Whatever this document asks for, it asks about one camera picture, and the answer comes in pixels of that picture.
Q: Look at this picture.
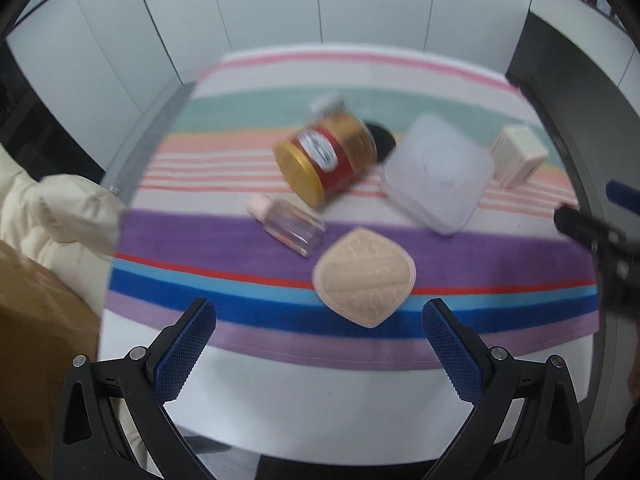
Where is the cream cube box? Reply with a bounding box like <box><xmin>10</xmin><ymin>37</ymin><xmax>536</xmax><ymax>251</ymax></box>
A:
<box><xmin>490</xmin><ymin>124</ymin><xmax>549</xmax><ymax>188</ymax></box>

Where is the clear plastic square container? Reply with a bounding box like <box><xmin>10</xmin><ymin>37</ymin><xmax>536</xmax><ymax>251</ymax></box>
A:
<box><xmin>381</xmin><ymin>115</ymin><xmax>495</xmax><ymax>236</ymax></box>

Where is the black round puff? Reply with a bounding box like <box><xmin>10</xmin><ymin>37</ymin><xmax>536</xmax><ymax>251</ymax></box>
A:
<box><xmin>364</xmin><ymin>122</ymin><xmax>396</xmax><ymax>164</ymax></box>

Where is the pink powder puff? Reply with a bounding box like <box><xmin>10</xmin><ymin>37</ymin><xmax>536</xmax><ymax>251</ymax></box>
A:
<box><xmin>311</xmin><ymin>228</ymin><xmax>416</xmax><ymax>328</ymax></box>

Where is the gold red tin can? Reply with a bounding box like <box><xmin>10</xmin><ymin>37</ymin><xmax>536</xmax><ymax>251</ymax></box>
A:
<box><xmin>272</xmin><ymin>112</ymin><xmax>380</xmax><ymax>208</ymax></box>

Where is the small clear pink bottle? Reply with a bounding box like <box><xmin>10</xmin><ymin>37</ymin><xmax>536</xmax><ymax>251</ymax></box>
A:
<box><xmin>247</xmin><ymin>195</ymin><xmax>326</xmax><ymax>258</ymax></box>

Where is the brown cardboard box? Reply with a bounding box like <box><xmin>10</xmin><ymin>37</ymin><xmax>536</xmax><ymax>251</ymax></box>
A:
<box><xmin>0</xmin><ymin>244</ymin><xmax>100</xmax><ymax>479</ymax></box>

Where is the cream padded armchair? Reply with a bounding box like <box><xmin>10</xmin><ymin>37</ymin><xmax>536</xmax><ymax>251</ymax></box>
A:
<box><xmin>1</xmin><ymin>151</ymin><xmax>127</xmax><ymax>315</ymax></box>

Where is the striped colourful cloth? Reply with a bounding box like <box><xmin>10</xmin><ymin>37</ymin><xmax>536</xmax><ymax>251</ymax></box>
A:
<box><xmin>100</xmin><ymin>48</ymin><xmax>599</xmax><ymax>379</ymax></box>

